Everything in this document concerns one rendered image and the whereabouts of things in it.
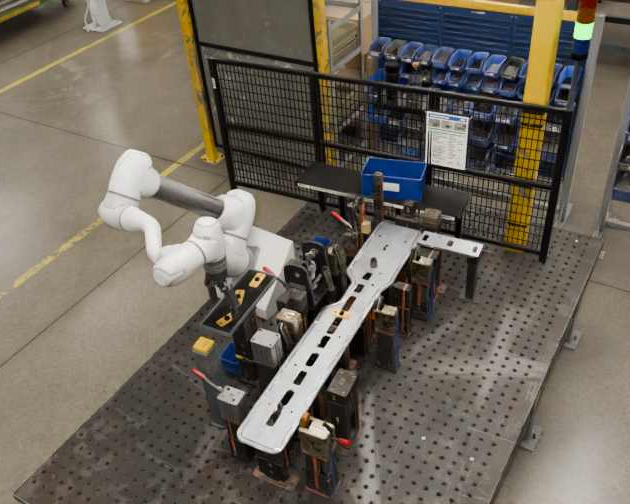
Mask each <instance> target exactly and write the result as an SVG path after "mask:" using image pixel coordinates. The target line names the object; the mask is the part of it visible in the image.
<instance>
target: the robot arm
mask: <svg viewBox="0 0 630 504"><path fill-rule="evenodd" d="M149 197H151V198H154V199H157V200H159V201H162V202H165V203H168V204H171V205H173V206H176V207H179V208H182V209H185V210H187V211H190V212H193V213H196V214H199V215H201V216H204V217H201V218H199V219H198V220H197V221H196V223H195V225H194V228H193V234H192V235H191V236H190V238H189V239H188V240H187V241H186V242H185V243H183V244H181V245H180V244H176V245H168V246H165V247H163V248H162V241H161V228H160V225H159V223H158V222H157V221H156V220H155V219H154V218H153V217H151V216H150V215H148V214H146V213H144V212H143V211H141V210H139V209H138V206H139V202H140V199H141V198H149ZM255 208H256V207H255V199H254V198H253V196H252V195H251V194H249V193H248V192H245V191H243V190H239V189H235V190H232V191H230V192H228V193H227V195H220V196H218V197H214V196H211V195H209V194H206V193H203V192H201V191H198V190H196V189H193V188H191V187H188V186H186V185H184V184H181V183H179V182H176V181H174V180H171V179H169V178H166V177H164V176H161V175H159V173H158V172H157V171H156V170H155V169H154V168H153V167H152V160H151V158H150V156H149V155H148V154H147V153H144V152H140V151H136V150H132V149H128V150H127V151H125V152H124V153H123V154H122V155H121V156H120V158H119V159H118V161H117V163H116V165H115V167H114V170H113V172H112V175H111V178H110V182H109V187H108V191H107V194H106V197H105V199H104V201H102V203H101V204H100V206H99V208H98V213H99V216H100V217H101V219H102V220H103V221H104V222H105V223H106V224H108V225H109V226H111V227H113V228H116V229H118V230H123V231H141V232H145V240H146V250H147V254H148V257H149V258H150V260H151V261H152V262H153V263H155V265H154V268H153V277H154V279H155V281H156V282H157V283H158V284H160V285H162V286H165V287H171V286H175V285H177V284H180V283H182V282H183V281H185V280H186V279H188V278H189V277H191V276H192V275H193V274H195V273H196V272H197V271H198V270H199V269H200V268H201V267H202V266H203V268H204V270H205V280H204V286H207V289H208V292H209V296H210V300H211V303H212V304H214V303H215V302H217V301H218V296H217V292H216V287H218V288H219V289H220V291H221V293H223V294H224V295H225V297H226V299H227V300H228V302H229V304H230V311H231V316H232V320H233V321H234V320H236V319H238V318H239V317H240V316H239V311H238V308H239V307H240V306H241V304H240V302H239V300H238V298H237V296H236V294H235V292H234V289H233V285H234V284H235V282H236V281H237V280H238V279H239V278H240V277H241V275H242V274H243V273H244V272H245V271H246V270H247V269H248V267H250V268H253V269H256V265H257V260H258V255H259V253H260V251H261V247H260V246H248V245H246V242H247V238H248V236H249V233H250V231H251V228H252V224H253V221H254V216H255ZM226 278H232V284H231V283H230V284H228V283H227V281H226ZM213 286H214V287H213ZM215 286H216V287H215ZM223 288H225V289H224V290H222V289H223Z"/></svg>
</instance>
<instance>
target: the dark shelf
mask: <svg viewBox="0 0 630 504"><path fill-rule="evenodd" d="M361 172H362V171H358V170H353V169H348V168H343V167H338V166H334V165H329V164H324V163H319V162H314V161H313V162H312V163H311V164H310V165H309V167H308V168H307V169H306V170H305V171H304V172H303V173H302V174H301V175H300V176H299V177H298V178H297V180H296V181H295V186H299V187H303V188H308V189H312V190H317V191H322V192H326V193H331V194H335V195H339V196H344V197H348V198H353V199H357V200H359V199H360V197H361V196H362V177H361ZM471 199H472V194H471V193H466V192H461V191H456V190H451V189H446V188H441V187H436V186H432V185H427V184H426V186H425V189H424V192H423V195H422V198H421V201H420V202H417V201H416V213H420V214H423V213H424V211H425V209H426V208H432V209H437V210H441V215H442V216H441V218H442V219H447V220H451V221H456V222H458V221H459V220H460V218H461V217H462V215H463V213H464V211H465V209H466V208H467V206H468V204H469V202H470V200H471ZM364 201H366V202H371V203H373V198H372V197H371V196H364ZM405 201H406V200H399V199H389V198H383V205H384V206H388V207H393V208H397V209H402V210H403V204H404V202H405Z"/></svg>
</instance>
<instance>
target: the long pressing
mask: <svg viewBox="0 0 630 504"><path fill-rule="evenodd" d="M379 235H381V236H379ZM421 235H422V233H421V232H420V231H418V230H415V229H411V228H406V227H402V226H398V225H394V224H389V223H384V222H381V223H379V224H378V225H377V226H376V228H375V229H374V231H373V232H372V233H371V235H370V236H369V238H368V239H367V241H366V242H365V243H364V245H363V246H362V248H361V249H360V251H359V252H358V253H357V255H356V256H355V258H354V259H353V261H352V262H351V263H350V265H349V266H348V268H347V269H346V274H347V276H348V278H349V280H350V281H351V285H350V286H349V288H348V289H347V291H346V292H345V294H344V295H343V297H342V298H341V300H340V301H338V302H336V303H333V304H329V305H326V306H324V307H323V308H322V309H321V310H320V312H319V313H318V315H317V316H316V317H315V319H314V320H313V322H312V323H311V325H310V326H309V327H308V329H307V330H306V332H305V333H304V335H303V336H302V338H301V339H300V340H299V342H298V343H297V345H296V346H295V348H294V349H293V350H292V352H291V353H290V355H289V356H288V358H287V359H286V360H285V362H284V363H283V365H282V366H281V368H280V369H279V371H278V372H277V373H276V375H275V376H274V378H273V379H272V381H271V382H270V383H269V385H268V386H267V388H266V389H265V391H264V392H263V393H262V395H261V396H260V398H259V399H258V401H257V402H256V404H255V405H254V406H253V408H252V409H251V411H250V412H249V414H248V415H247V416H246V418H245V419H244V421H243V422H242V424H241V425H240V427H239V428H238V430H237V438H238V440H239V441H240V442H242V443H244V444H246V445H249V446H251V447H254V448H256V449H259V450H261V451H264V452H266V453H269V454H278V453H280V452H282V451H283V450H284V448H285V447H286V445H287V444H288V442H289V440H290V439H291V437H292V435H293V434H294V432H295V431H296V429H297V427H298V426H299V424H300V422H299V420H300V417H301V416H302V414H303V413H304V412H307V411H308V410H309V408H310V406H311V405H312V403H313V402H314V400H315V398H316V397H317V395H318V394H319V392H320V390H321V389H322V387H323V385H324V384H325V382H326V381H327V379H328V377H329V376H330V374H331V373H332V371H333V369H334V368H335V366H336V364H337V363H338V361H339V360H340V358H341V356H342V355H343V353H344V352H345V350H346V348H347V347H348V345H349V343H350V342H351V340H352V339H353V337H354V335H355V334H356V332H357V331H358V329H359V327H360V326H361V324H362V323H363V321H364V319H365V318H366V316H367V314H368V313H369V311H370V310H371V308H372V306H373V305H374V300H375V298H376V297H377V295H378V294H379V295H380V294H381V292H383V291H384V290H386V289H387V288H389V287H390V286H391V285H392V284H393V283H394V281H395V280H396V278H397V276H398V275H399V273H400V271H401V270H402V268H403V266H404V265H405V263H406V262H407V260H408V258H409V257H410V255H411V252H410V251H411V249H412V247H413V245H415V244H417V243H418V240H419V238H420V237H421ZM405 242H406V243H405ZM386 245H388V247H386ZM384 246H385V249H386V250H383V249H384ZM372 257H376V259H377V267H376V268H371V267H370V260H371V258H372ZM366 273H370V274H372V275H371V277H370V278H369V280H364V279H362V278H363V277H364V275H365V274H366ZM379 273H381V274H379ZM358 285H363V286H364V287H363V289H362V291H361V292H360V293H357V292H354V290H355V289H356V287H357V286H358ZM372 285H374V286H372ZM350 297H355V298H356V300H355V301H354V303H353V304H352V306H351V307H350V309H349V310H348V312H349V313H352V316H351V318H350V319H349V320H348V319H344V318H342V319H343V320H342V321H341V323H340V324H339V326H338V327H337V329H336V330H335V332H334V333H333V334H328V333H327V331H328V329H329V328H330V326H331V325H332V323H333V322H334V320H335V319H336V318H337V317H338V316H334V315H332V314H331V313H332V312H333V310H334V309H339V310H342V308H343V307H344V305H345V304H346V302H347V301H348V299H349V298H350ZM318 330H320V331H318ZM324 336H328V337H330V340H329V341H328V343H327V344H326V346H325V347H324V348H323V349H321V348H318V347H317V346H318V344H319V343H320V341H321V340H322V338H323V337H324ZM339 336H340V338H339ZM313 353H316V354H318V355H319V356H318V358H317V359H316V361H315V363H314V364H313V366H311V367H309V366H306V365H305V364H306V362H307V361H308V359H309V358H310V356H311V355H312V354H313ZM295 364H296V366H294V365H295ZM301 371H303V372H306V373H307V375H306V376H305V378H304V379H303V381H302V382H301V384H300V385H298V386H297V385H294V384H293V382H294V380H295V379H296V377H297V376H298V374H299V373H300V372H301ZM289 390H290V391H293V392H294V395H293V396H292V398H291V399H290V401H289V402H288V404H287V405H283V406H284V407H283V409H282V410H281V411H280V410H278V409H277V404H278V403H280V401H281V400H282V398H283V397H284V395H285V394H286V392H287V391H289ZM268 403H270V404H268ZM274 411H279V412H281V415H280V416H279V418H278V419H277V421H276V422H275V424H274V425H273V426H268V425H266V423H267V421H268V420H269V418H270V417H271V415H272V414H273V412H274ZM291 411H292V413H291Z"/></svg>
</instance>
